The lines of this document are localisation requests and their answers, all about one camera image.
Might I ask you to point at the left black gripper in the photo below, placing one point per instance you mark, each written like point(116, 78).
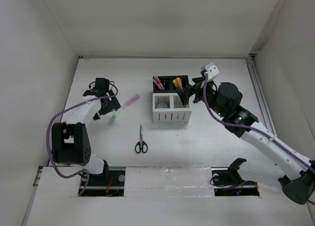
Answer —
point(113, 105)

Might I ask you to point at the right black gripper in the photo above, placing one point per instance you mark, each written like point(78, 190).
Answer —
point(185, 93)

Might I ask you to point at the green highlighter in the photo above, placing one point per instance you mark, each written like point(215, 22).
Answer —
point(113, 118)

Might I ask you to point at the orange highlighter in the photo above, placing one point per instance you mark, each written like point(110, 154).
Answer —
point(179, 82)

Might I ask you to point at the yellow highlighter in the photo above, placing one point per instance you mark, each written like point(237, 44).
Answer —
point(175, 83)

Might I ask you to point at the pink highlighter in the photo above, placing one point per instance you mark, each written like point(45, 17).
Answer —
point(130, 101)

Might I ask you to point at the pink red pen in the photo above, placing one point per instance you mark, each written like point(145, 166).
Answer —
point(160, 87)

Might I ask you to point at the clear jar of clips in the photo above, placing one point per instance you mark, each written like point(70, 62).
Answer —
point(162, 106)

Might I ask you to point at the orange pen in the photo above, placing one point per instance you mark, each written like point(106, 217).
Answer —
point(160, 83)

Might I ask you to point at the black handled scissors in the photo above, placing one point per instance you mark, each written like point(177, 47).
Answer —
point(141, 146)

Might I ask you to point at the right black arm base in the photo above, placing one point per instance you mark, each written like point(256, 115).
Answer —
point(227, 181)

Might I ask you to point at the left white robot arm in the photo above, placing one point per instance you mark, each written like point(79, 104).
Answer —
point(68, 141)

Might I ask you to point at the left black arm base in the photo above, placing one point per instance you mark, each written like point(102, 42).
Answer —
point(113, 187)

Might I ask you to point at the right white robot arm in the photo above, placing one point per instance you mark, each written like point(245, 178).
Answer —
point(223, 104)

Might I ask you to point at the black two-slot pen holder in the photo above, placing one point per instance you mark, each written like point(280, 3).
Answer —
point(167, 83)

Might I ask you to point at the white two-slot pen holder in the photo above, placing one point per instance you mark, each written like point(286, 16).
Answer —
point(176, 113)

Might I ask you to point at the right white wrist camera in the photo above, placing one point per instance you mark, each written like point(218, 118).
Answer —
point(211, 70)

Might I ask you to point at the aluminium rail right side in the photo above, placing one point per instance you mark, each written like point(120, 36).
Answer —
point(262, 103)

